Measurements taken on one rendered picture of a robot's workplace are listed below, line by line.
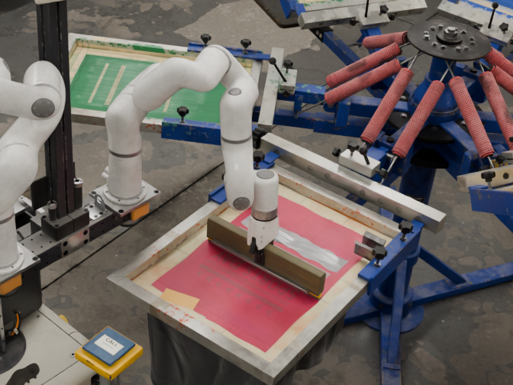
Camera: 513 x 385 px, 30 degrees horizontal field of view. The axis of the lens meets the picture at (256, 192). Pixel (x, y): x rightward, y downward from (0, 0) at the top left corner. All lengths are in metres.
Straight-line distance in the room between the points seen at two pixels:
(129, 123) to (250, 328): 0.65
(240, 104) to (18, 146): 0.58
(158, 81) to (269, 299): 0.71
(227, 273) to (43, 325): 1.02
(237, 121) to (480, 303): 2.13
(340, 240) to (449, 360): 1.21
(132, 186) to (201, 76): 0.47
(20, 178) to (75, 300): 1.88
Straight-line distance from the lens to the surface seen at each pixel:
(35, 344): 3.58
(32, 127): 2.32
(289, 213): 3.08
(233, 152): 2.55
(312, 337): 2.62
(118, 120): 2.61
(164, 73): 2.50
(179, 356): 2.90
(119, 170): 2.72
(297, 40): 6.17
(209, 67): 2.46
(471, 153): 3.35
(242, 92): 2.51
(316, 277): 2.72
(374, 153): 3.27
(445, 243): 4.65
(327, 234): 3.02
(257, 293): 2.78
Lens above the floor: 2.83
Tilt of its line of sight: 37 degrees down
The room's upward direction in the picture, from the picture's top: 6 degrees clockwise
